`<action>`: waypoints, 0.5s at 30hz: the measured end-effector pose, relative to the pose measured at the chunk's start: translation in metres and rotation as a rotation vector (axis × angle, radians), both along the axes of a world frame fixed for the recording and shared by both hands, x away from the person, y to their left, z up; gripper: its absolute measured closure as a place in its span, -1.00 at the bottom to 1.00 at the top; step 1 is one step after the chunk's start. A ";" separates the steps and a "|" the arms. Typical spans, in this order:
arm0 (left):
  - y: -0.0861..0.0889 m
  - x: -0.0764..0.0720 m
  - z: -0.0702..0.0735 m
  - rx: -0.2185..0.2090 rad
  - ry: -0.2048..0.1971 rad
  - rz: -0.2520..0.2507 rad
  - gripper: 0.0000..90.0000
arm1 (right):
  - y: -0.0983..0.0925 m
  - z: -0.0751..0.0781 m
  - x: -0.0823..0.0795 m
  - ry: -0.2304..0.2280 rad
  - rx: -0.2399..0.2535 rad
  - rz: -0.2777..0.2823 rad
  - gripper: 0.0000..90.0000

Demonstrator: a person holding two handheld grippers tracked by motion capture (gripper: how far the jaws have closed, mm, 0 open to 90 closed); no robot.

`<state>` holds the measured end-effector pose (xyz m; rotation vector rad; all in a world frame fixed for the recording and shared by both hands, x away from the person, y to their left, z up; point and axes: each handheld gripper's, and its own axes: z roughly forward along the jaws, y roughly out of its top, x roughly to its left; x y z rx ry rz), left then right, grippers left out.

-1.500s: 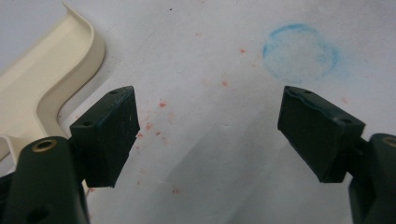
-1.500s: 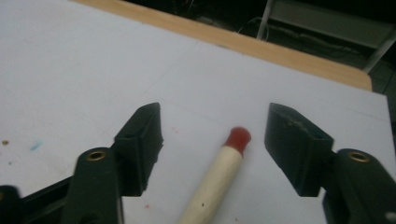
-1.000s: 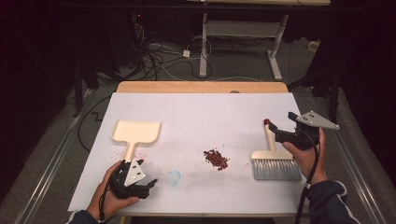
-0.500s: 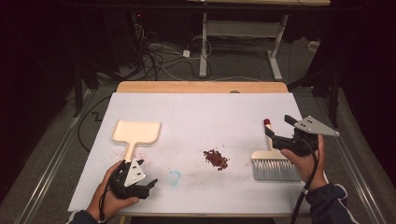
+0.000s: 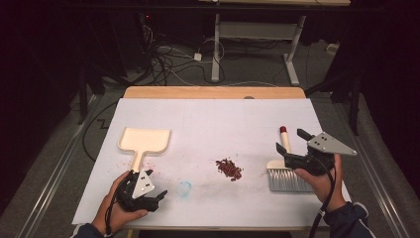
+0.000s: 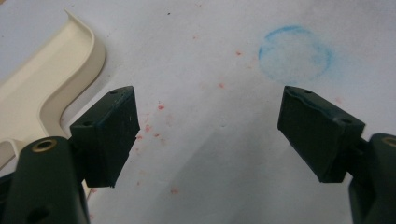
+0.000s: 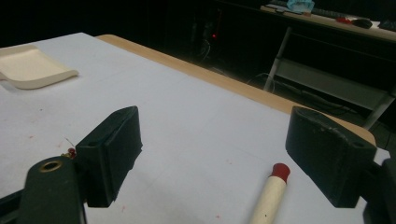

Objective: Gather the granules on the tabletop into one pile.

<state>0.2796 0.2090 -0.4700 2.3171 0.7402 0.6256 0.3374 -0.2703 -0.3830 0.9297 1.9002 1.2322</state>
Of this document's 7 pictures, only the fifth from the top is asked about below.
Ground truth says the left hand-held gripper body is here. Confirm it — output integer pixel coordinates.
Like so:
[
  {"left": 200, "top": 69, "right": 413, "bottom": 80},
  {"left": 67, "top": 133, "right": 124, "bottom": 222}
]
[{"left": 116, "top": 170, "right": 159, "bottom": 212}]

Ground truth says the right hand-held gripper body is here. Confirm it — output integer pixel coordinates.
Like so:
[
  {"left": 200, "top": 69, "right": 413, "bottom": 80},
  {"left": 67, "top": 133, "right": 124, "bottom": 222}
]
[{"left": 283, "top": 131, "right": 358, "bottom": 177}]

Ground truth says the cream brush with grey bristles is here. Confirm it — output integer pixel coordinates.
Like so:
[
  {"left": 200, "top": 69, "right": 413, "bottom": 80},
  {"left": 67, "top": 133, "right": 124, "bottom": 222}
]
[{"left": 265, "top": 125, "right": 315, "bottom": 193}]

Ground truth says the cream plastic dustpan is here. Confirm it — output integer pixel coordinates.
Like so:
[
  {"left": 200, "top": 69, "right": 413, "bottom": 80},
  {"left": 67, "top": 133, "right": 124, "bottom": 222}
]
[{"left": 117, "top": 127, "right": 172, "bottom": 175}]

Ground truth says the person's left hand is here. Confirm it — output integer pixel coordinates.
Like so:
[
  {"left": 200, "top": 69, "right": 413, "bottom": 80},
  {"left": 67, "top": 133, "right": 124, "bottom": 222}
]
[{"left": 92, "top": 170, "right": 149, "bottom": 236}]

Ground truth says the person's right hand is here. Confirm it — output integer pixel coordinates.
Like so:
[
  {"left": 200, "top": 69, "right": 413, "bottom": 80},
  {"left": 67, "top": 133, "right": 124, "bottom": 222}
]
[{"left": 293, "top": 153, "right": 348, "bottom": 212}]

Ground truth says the pile of red beans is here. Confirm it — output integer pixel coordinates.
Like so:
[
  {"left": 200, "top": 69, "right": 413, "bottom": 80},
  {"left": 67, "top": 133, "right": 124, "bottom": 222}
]
[{"left": 215, "top": 158, "right": 245, "bottom": 182}]

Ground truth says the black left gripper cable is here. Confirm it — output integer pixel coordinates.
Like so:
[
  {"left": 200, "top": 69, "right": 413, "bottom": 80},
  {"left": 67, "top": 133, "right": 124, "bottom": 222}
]
[{"left": 104, "top": 192, "right": 117, "bottom": 238}]

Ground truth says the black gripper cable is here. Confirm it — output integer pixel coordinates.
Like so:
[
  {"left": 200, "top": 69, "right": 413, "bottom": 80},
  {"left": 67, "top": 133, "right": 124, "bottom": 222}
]
[
  {"left": 308, "top": 155, "right": 337, "bottom": 238},
  {"left": 104, "top": 192, "right": 117, "bottom": 238}
]

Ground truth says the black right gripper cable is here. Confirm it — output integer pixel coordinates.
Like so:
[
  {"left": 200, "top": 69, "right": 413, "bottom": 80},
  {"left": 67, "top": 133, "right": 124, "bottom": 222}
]
[{"left": 308, "top": 155, "right": 337, "bottom": 238}]

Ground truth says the metal floor rail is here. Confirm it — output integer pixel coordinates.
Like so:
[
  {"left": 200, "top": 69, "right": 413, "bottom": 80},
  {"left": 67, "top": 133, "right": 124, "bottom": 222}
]
[
  {"left": 331, "top": 100, "right": 412, "bottom": 238},
  {"left": 14, "top": 93, "right": 102, "bottom": 238}
]

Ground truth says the black floor cable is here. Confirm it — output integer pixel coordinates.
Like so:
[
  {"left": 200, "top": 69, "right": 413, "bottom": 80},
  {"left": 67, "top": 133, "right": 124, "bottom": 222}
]
[{"left": 81, "top": 98, "right": 121, "bottom": 164}]

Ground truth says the tangle of floor cables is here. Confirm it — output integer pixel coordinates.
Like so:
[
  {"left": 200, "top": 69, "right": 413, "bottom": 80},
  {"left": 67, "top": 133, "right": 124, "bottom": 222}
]
[{"left": 140, "top": 13, "right": 229, "bottom": 87}]

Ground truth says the white table frame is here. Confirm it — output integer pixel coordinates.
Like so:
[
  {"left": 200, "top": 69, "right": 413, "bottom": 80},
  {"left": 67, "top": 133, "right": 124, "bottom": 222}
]
[{"left": 197, "top": 0, "right": 352, "bottom": 85}]

